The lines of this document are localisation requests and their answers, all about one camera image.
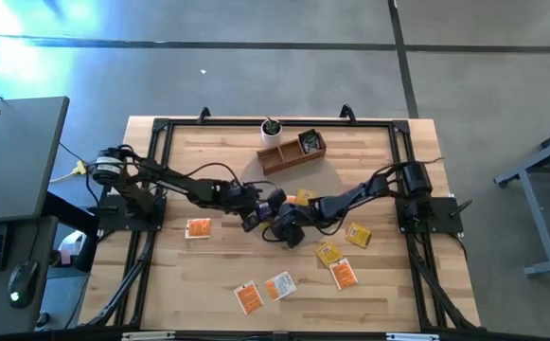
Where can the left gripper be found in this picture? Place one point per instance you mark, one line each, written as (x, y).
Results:
(248, 199)

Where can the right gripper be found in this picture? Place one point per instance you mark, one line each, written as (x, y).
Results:
(293, 225)

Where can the dark blue tea packet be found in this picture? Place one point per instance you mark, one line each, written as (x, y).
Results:
(265, 210)
(310, 141)

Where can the orange white tea packet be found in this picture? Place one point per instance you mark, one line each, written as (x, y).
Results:
(199, 228)
(343, 274)
(280, 286)
(291, 199)
(249, 297)

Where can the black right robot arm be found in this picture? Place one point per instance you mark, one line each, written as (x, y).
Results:
(350, 196)

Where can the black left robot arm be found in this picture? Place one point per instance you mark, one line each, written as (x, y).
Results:
(180, 184)

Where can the wooden three-compartment tea box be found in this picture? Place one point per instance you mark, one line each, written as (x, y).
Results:
(274, 161)

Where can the round grey placemat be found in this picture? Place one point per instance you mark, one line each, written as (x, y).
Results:
(322, 177)

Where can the white pot with succulent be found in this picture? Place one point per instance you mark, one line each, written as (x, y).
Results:
(271, 135)

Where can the black floor tape strip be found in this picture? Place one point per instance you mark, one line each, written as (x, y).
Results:
(404, 71)
(208, 45)

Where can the white plastic part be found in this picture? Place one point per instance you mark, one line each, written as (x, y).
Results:
(72, 240)

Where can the black computer mouse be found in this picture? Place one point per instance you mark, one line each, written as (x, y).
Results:
(23, 281)

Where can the grey desk top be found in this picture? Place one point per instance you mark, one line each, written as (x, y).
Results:
(14, 156)

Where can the black metal table frame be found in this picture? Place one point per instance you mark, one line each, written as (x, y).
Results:
(218, 122)

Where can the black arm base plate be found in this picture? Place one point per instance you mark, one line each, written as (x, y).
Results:
(113, 215)
(440, 218)

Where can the silver metal bracket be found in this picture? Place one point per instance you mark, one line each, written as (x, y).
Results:
(412, 336)
(147, 335)

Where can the black desk bracket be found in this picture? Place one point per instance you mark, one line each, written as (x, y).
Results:
(66, 213)

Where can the grey metal table frame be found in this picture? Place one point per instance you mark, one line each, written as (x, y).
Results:
(538, 218)

